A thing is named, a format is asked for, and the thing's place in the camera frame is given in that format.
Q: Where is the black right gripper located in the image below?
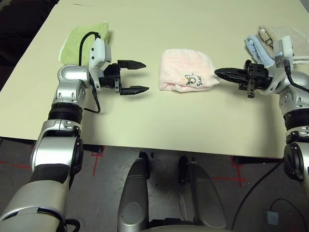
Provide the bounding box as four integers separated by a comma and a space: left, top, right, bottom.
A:
214, 59, 270, 99

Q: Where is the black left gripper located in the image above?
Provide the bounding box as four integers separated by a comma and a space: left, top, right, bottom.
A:
98, 59, 150, 97

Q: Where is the pink towel with embroidery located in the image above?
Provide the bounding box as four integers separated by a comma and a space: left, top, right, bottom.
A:
158, 49, 220, 93

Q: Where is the light blue folded towel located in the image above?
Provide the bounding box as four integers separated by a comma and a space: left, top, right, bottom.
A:
244, 35, 276, 70

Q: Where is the green folded towel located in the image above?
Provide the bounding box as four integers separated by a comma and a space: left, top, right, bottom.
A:
58, 21, 112, 66

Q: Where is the beige folded towel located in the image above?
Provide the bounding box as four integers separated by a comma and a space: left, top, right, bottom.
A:
258, 25, 309, 66

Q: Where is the small grey floor box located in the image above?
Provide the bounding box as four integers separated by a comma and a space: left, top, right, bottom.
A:
265, 210, 278, 224

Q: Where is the beige robot waist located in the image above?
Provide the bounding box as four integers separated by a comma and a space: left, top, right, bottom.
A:
142, 224, 232, 232

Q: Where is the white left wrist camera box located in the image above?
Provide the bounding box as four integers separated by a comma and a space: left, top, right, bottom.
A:
88, 37, 112, 91

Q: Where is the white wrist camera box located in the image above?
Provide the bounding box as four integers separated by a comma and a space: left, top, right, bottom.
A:
88, 37, 112, 91
272, 35, 295, 71

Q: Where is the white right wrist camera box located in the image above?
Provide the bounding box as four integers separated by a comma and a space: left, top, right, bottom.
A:
272, 35, 295, 71

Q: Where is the black table frame bar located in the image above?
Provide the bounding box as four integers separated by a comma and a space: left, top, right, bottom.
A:
233, 156, 285, 165
90, 145, 105, 155

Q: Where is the thin black floor cable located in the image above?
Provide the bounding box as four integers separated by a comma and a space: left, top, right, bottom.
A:
270, 198, 302, 232

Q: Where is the thin white floor cord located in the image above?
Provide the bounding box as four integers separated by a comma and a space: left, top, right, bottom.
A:
177, 193, 188, 216

